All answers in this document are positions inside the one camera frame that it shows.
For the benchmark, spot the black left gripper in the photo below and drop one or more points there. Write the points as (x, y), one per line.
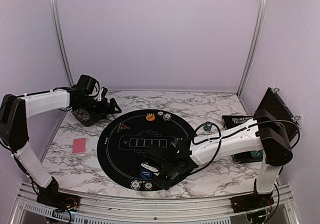
(110, 106)

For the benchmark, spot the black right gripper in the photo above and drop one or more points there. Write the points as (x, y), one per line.
(164, 185)

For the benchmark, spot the blue small blind button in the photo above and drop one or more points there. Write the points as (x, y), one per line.
(146, 174)

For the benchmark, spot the red playing card deck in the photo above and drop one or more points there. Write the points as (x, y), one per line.
(79, 146)

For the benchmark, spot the orange big blind button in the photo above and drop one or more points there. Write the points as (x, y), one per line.
(150, 117)

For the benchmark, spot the red triangular all-in marker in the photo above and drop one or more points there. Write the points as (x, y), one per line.
(122, 127)

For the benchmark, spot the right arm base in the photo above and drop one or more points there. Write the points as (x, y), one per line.
(255, 204)

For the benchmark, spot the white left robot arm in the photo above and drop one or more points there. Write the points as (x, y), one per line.
(14, 114)

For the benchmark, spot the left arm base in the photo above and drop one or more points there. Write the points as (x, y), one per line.
(51, 196)

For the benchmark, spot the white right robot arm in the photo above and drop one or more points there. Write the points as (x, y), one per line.
(242, 138)

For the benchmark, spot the black floral patterned pouch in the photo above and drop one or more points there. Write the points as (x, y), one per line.
(87, 118)

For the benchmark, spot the green poker chip stack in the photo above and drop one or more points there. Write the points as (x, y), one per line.
(207, 127)

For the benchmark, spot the round black poker mat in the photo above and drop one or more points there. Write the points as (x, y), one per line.
(120, 154)

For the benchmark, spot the black poker chip case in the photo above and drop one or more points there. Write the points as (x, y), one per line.
(276, 128)

